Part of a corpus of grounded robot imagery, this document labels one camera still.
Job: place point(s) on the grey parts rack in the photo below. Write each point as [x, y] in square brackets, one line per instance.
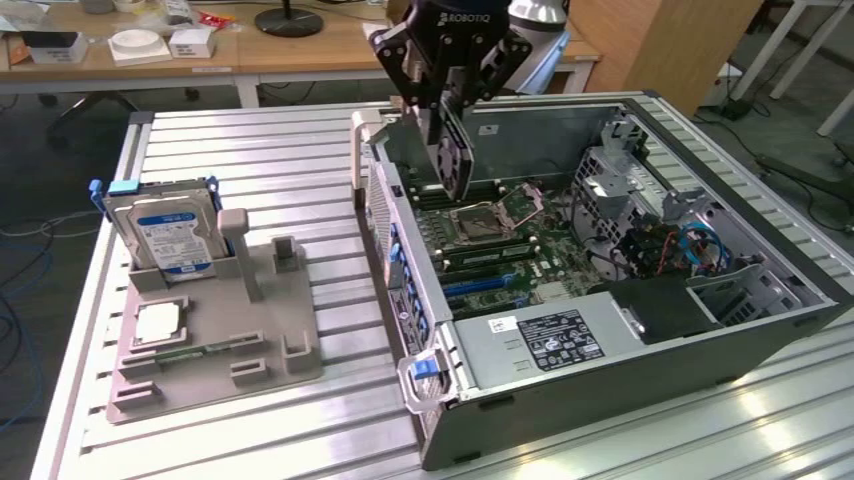
[213, 360]

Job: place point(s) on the silver drive cage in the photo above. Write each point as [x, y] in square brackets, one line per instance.
[614, 190]

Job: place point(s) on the hard disk with blue carrier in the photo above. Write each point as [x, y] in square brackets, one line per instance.
[169, 235]

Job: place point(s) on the CPU socket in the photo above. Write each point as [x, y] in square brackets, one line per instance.
[476, 225]

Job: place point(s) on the installed RAM stick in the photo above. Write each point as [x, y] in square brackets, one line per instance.
[490, 254]
[423, 189]

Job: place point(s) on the metal disk bay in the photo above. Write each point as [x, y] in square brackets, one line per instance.
[747, 295]

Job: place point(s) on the blue card retention clip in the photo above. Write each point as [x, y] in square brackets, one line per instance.
[396, 256]

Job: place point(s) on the grey cup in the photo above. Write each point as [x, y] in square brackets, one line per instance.
[97, 6]

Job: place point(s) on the silver chipset heatsink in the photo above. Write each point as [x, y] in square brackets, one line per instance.
[554, 291]

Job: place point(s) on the black power adapter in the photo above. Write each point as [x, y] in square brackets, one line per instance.
[735, 110]

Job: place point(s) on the cardboard box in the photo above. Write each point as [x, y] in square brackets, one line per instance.
[394, 7]

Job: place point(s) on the blue expansion slot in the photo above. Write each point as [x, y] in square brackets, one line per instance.
[475, 287]

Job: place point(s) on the black floor stand base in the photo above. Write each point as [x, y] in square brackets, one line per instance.
[814, 172]

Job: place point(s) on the blue case release latch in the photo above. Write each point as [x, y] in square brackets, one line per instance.
[422, 371]

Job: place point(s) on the wooden desk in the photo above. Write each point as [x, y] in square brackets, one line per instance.
[300, 55]

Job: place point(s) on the green motherboard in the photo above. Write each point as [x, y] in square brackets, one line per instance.
[554, 250]

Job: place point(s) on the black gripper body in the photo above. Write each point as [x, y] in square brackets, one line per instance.
[454, 35]

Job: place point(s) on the silver CPU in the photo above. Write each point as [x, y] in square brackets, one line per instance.
[160, 322]

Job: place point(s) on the low-profile graphics card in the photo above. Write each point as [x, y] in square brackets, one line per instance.
[456, 160]

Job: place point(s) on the white box with red button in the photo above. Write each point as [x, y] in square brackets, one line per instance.
[727, 85]

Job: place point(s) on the wooden cabinet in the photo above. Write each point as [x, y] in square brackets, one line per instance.
[667, 50]

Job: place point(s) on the red packet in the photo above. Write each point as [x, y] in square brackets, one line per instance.
[216, 21]

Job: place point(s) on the green loose RAM stick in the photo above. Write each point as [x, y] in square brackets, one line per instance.
[180, 356]

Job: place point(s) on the dark grey PC case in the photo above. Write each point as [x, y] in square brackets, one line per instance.
[600, 425]

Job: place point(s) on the white table frame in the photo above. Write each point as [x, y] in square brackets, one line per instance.
[767, 50]

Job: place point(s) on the black round stand base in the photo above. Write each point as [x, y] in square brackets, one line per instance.
[288, 25]

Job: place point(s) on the black office chair base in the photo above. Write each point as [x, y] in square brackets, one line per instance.
[87, 107]

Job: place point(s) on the white box with dark lid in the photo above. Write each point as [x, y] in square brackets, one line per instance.
[56, 52]

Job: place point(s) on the metal socket cover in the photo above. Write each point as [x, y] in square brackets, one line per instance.
[520, 200]

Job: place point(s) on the grey power supply unit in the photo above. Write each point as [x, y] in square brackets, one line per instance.
[494, 360]

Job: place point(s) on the white labelled box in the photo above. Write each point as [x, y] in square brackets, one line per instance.
[193, 42]

